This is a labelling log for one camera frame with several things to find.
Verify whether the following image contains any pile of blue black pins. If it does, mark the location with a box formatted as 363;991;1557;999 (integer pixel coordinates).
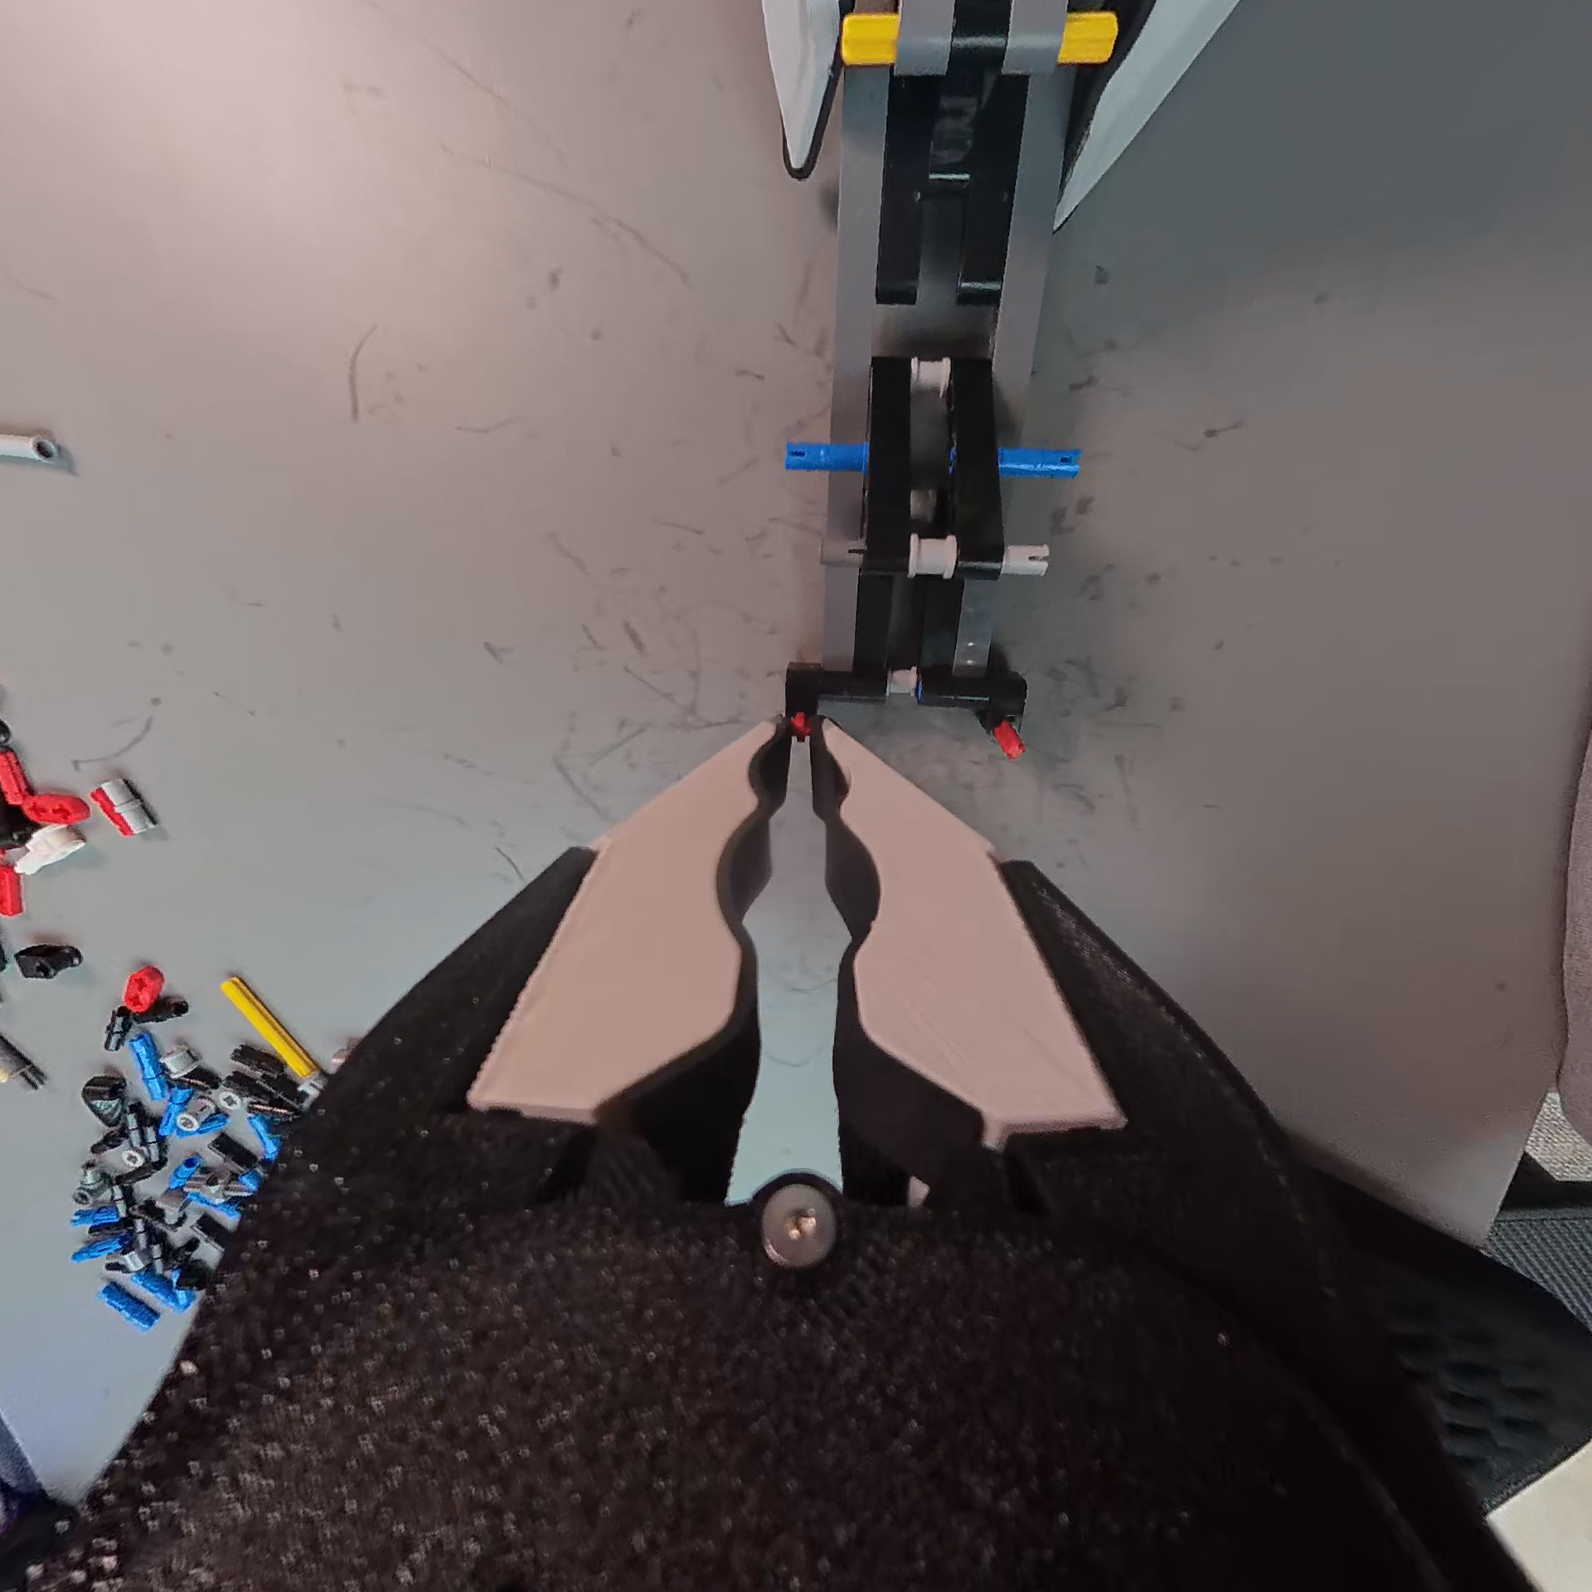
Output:
68;989;331;1336

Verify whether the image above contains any pile of red white bricks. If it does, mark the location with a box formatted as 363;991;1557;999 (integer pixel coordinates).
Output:
0;712;164;921

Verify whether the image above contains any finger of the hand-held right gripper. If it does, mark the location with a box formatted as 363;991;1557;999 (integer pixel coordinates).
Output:
1051;0;1245;235
761;0;850;180

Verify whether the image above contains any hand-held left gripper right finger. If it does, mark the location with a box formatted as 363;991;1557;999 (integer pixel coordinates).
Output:
806;719;1129;1211

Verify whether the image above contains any grey black toy brick chassis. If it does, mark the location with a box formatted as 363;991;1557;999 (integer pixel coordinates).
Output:
782;0;1121;737

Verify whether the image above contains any yellow toy axle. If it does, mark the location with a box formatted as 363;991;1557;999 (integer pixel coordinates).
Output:
219;976;328;1080

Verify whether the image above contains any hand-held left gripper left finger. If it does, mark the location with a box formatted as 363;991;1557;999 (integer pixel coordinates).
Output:
467;719;794;1205

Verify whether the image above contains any grey desk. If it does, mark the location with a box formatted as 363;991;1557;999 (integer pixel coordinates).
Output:
0;0;1592;1513

